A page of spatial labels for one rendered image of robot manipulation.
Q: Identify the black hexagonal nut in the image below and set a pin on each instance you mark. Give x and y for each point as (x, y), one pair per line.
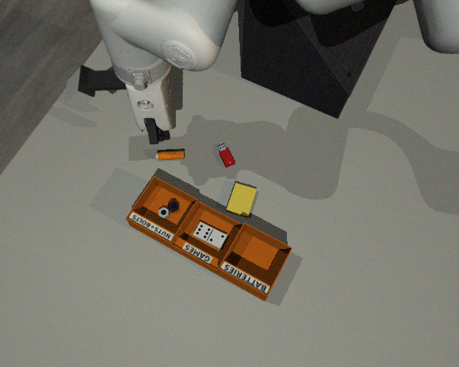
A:
(173, 206)

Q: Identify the red usb stick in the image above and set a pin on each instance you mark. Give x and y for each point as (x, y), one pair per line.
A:
(226, 156)

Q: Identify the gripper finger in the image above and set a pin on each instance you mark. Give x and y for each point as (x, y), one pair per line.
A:
(155, 134)

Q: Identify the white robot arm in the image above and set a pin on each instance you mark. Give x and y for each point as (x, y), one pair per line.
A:
(189, 35)

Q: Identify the white domino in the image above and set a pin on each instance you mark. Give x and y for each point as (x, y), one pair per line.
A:
(210, 235)

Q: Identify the orange bin with nuts and bolts label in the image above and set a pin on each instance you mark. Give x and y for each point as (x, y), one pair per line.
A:
(249, 258)

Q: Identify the orange aa battery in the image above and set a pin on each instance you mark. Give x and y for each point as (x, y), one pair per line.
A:
(169, 155)

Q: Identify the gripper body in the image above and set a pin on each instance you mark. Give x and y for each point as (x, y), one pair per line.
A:
(156, 101)

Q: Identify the grey hex nut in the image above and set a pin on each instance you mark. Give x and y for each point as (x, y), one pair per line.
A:
(163, 213)

